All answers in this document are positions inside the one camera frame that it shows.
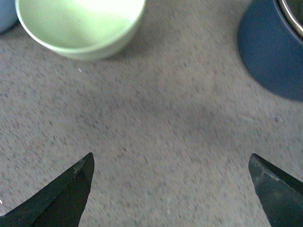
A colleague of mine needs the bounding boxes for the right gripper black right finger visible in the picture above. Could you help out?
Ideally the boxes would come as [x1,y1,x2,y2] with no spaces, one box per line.
[248,153,303,227]

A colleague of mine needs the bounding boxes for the glass lid with blue knob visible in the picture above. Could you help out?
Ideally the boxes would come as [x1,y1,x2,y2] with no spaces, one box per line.
[278,0,303,38]

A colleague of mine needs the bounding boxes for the light green bowl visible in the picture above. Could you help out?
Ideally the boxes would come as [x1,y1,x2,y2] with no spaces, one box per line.
[15,0,146,61]

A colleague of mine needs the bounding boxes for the light blue bowl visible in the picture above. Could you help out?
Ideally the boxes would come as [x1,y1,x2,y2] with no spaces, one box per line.
[0,0,18,34]

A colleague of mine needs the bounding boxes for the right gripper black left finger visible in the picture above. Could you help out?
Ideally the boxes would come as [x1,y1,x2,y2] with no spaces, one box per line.
[0,153,94,227]

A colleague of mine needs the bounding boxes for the dark blue saucepan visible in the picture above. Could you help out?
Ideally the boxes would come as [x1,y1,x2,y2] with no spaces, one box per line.
[237,0,303,102]

